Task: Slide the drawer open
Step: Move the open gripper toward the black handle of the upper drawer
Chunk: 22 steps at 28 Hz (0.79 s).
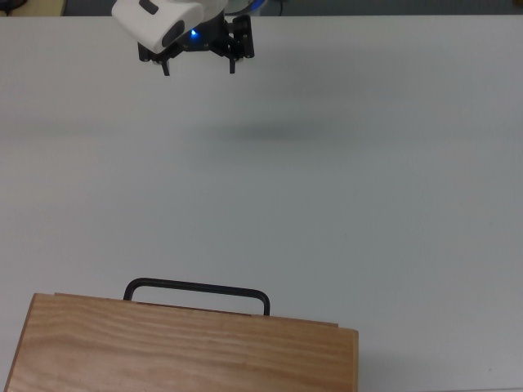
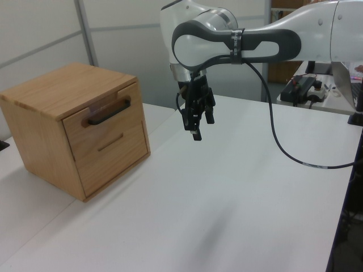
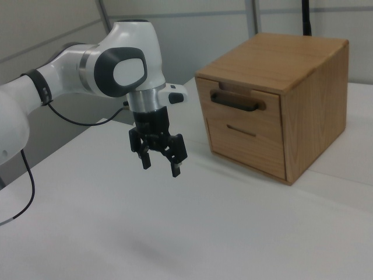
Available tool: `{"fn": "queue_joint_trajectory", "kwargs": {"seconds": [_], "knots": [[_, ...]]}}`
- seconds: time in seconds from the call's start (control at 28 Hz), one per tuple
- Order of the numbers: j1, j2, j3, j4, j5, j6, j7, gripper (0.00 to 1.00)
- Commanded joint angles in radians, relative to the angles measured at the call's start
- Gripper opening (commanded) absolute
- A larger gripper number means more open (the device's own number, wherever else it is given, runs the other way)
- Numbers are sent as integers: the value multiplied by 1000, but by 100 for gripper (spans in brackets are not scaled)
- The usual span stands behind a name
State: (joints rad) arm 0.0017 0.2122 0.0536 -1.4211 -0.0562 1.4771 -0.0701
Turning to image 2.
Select pale wooden drawer cabinet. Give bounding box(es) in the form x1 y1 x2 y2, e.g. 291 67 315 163
0 62 151 202

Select black electronics box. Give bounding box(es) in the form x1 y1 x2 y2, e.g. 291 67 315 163
280 75 317 103

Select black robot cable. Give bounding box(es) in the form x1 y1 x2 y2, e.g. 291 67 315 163
175 58 357 170

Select grey emergency stop button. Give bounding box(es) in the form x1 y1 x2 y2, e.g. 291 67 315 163
307 80 327 103

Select wooden drawer with groove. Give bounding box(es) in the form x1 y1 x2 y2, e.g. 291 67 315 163
74 121 151 199

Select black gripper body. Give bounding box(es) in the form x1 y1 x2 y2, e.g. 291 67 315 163
178 74 211 103

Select grey partition post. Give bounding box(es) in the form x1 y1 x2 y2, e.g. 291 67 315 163
259 0 275 103

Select silver laptop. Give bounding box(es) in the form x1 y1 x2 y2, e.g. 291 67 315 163
331 60 363 111

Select black velcro strap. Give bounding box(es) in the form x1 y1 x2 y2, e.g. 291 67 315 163
230 27 246 65

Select brown wooden cabinet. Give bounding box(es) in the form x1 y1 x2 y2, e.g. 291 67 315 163
268 61 303 84

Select wooden drawer with black handle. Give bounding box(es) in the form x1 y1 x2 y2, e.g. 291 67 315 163
61 82 147 163

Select small pale scissors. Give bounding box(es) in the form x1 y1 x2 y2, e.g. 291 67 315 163
323 83 340 97

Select black stand clamp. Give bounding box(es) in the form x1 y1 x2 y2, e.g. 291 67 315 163
348 82 363 127

